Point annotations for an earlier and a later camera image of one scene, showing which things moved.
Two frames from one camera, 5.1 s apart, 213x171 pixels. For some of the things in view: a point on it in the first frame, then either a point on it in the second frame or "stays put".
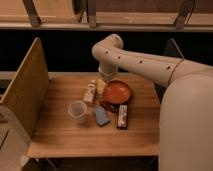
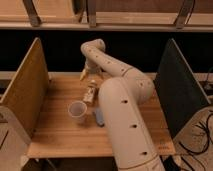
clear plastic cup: x=77 y=111 stays put
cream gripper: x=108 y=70 -> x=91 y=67
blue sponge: x=102 y=118 stays put
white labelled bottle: x=89 y=95 stays put
